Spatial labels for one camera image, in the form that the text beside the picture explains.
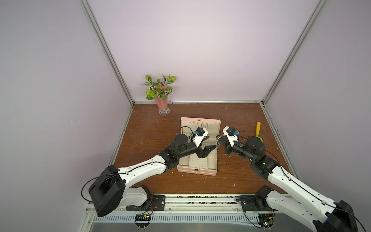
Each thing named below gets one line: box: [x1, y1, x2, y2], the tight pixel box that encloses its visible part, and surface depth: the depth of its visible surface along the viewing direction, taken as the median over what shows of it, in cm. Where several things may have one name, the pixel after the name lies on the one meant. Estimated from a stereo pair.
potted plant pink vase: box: [141, 74, 177, 116], surface depth 99 cm
